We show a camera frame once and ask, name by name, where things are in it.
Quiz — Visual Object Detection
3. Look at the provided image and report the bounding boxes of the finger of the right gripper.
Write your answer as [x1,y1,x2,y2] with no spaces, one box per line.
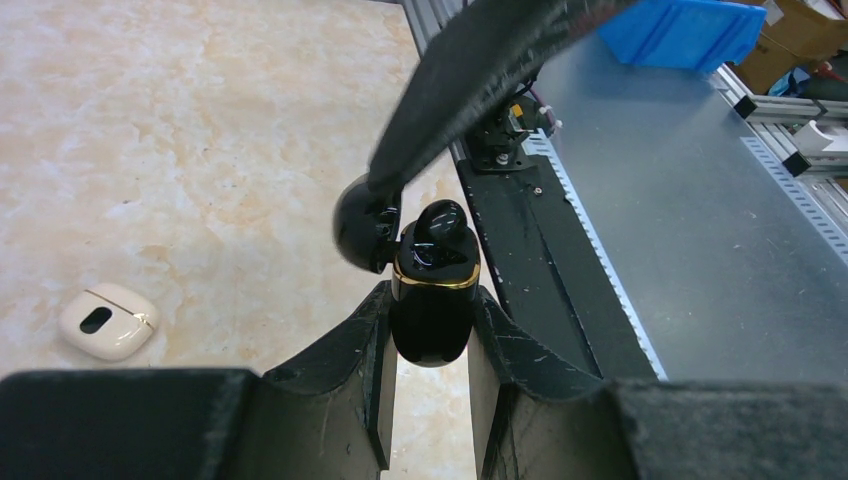
[367,0,631,195]

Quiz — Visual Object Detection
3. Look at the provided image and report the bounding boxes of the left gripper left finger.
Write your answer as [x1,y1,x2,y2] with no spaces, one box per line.
[1,281,397,479]

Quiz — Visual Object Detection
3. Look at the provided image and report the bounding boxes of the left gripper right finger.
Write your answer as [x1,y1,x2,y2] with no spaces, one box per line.
[468,289,847,479]

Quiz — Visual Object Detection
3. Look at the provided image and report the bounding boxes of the black earbud case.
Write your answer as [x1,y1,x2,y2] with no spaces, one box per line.
[333,176,481,368]

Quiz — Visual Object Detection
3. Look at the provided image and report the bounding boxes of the white earbud case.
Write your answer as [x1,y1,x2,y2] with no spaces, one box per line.
[58,283,160,362]

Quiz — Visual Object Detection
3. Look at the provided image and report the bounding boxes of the black earbud front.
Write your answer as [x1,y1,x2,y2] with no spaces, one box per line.
[413,199,467,244]

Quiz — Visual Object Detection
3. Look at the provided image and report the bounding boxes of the blue bin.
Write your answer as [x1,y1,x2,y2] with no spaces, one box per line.
[599,0,767,73]

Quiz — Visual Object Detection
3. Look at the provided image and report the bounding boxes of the cardboard box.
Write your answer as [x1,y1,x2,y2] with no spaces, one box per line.
[731,0,847,94]

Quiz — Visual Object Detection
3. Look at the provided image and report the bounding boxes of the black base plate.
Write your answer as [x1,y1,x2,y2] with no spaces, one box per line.
[451,132,667,380]

